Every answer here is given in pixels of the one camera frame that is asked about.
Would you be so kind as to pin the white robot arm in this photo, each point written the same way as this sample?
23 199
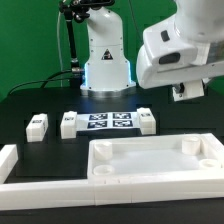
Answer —
107 71

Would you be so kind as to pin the white left fence piece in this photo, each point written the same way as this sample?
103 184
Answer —
8 159

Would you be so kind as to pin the fiducial marker sheet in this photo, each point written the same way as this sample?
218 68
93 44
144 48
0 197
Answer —
107 120

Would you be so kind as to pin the white front fence rail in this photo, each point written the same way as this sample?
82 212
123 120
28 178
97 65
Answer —
53 194

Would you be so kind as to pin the white desk top tray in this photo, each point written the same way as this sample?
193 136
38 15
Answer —
143 156

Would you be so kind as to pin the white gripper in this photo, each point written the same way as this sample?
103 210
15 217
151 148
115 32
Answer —
180 49

